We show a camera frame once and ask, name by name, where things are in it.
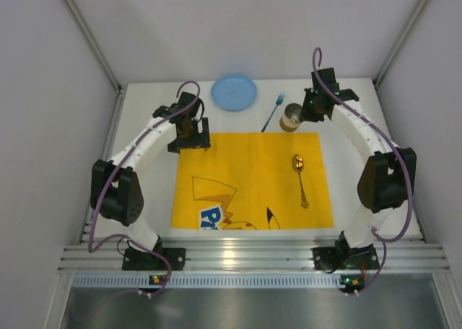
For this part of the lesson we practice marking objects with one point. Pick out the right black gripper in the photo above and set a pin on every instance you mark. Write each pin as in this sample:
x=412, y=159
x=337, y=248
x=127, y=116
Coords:
x=310, y=110

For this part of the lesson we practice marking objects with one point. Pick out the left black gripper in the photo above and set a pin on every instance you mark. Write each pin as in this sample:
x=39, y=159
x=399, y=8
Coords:
x=190, y=143

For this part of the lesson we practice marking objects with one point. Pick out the metal cup with brown band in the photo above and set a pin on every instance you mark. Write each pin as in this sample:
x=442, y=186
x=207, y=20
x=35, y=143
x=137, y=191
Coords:
x=291, y=117

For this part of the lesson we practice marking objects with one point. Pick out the blue plastic fork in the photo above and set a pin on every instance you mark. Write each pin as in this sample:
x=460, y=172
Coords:
x=278, y=102

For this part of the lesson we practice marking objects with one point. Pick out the gold metal spoon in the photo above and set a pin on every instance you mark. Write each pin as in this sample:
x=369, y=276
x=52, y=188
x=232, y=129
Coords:
x=298, y=166

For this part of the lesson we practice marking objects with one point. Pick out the blue plastic plate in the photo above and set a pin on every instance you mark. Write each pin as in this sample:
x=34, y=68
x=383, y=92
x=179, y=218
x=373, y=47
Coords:
x=234, y=92

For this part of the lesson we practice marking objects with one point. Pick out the yellow pikachu placemat cloth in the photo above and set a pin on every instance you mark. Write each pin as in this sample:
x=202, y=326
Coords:
x=245, y=181

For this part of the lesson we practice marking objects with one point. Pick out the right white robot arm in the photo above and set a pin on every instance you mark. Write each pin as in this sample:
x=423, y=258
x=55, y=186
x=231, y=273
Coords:
x=387, y=179

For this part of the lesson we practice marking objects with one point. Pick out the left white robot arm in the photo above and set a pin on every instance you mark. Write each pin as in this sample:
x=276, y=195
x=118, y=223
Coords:
x=115, y=187

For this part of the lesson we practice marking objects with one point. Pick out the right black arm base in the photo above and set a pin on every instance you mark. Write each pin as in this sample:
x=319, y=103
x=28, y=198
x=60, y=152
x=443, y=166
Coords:
x=341, y=256

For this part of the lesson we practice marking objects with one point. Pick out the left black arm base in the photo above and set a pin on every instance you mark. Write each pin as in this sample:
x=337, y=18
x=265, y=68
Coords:
x=136, y=260

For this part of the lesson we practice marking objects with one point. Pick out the aluminium mounting rail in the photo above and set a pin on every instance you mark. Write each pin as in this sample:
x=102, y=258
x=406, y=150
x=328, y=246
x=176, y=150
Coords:
x=293, y=254

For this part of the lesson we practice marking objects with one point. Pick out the perforated cable duct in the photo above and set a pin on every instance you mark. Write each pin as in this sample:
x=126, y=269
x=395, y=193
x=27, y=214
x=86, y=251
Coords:
x=219, y=281

